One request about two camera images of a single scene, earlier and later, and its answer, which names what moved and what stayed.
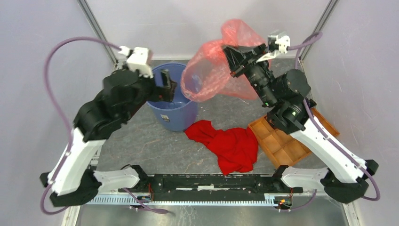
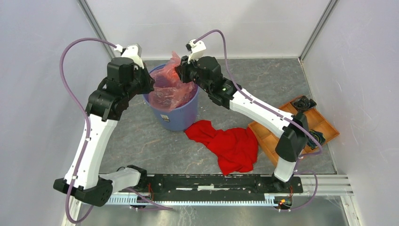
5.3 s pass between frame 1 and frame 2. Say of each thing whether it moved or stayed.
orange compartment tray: stayed
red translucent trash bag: moved
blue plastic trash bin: stayed
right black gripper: moved
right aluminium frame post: stayed
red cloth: stayed
